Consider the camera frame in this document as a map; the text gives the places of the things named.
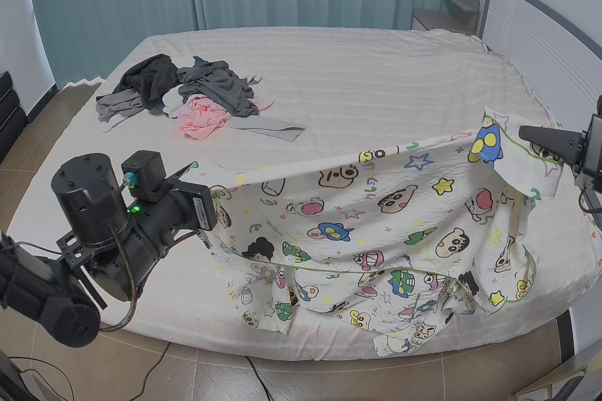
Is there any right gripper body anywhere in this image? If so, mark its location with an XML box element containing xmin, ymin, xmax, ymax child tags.
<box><xmin>573</xmin><ymin>113</ymin><xmax>602</xmax><ymax>193</ymax></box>

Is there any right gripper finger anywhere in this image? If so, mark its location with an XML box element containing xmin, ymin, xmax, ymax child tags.
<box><xmin>519</xmin><ymin>125</ymin><xmax>585</xmax><ymax>167</ymax></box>

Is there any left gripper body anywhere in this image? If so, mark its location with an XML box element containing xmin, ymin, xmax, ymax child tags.
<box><xmin>124</xmin><ymin>183</ymin><xmax>223</xmax><ymax>266</ymax></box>

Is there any white printed pyjama top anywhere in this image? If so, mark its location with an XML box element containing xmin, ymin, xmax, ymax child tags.
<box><xmin>195</xmin><ymin>107</ymin><xmax>565</xmax><ymax>358</ymax></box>

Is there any pile of clothes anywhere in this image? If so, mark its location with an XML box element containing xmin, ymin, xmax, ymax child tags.
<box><xmin>95</xmin><ymin>54</ymin><xmax>307</xmax><ymax>143</ymax></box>

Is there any bed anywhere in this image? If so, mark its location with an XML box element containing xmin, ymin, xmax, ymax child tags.
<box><xmin>7</xmin><ymin>0</ymin><xmax>602</xmax><ymax>362</ymax></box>

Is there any grey bedside table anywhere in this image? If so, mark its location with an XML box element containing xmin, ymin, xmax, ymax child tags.
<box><xmin>412</xmin><ymin>0</ymin><xmax>481</xmax><ymax>35</ymax></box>

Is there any black cabinet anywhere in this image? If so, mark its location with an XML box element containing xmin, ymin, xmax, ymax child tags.
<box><xmin>0</xmin><ymin>70</ymin><xmax>26</xmax><ymax>165</ymax></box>

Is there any black cable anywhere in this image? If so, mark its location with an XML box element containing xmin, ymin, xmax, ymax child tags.
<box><xmin>578</xmin><ymin>187</ymin><xmax>602</xmax><ymax>216</ymax></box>
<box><xmin>139</xmin><ymin>342</ymin><xmax>172</xmax><ymax>397</ymax></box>
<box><xmin>244</xmin><ymin>356</ymin><xmax>285</xmax><ymax>401</ymax></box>

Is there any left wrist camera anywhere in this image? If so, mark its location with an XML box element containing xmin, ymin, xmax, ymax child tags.
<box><xmin>120</xmin><ymin>149</ymin><xmax>199</xmax><ymax>203</ymax></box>

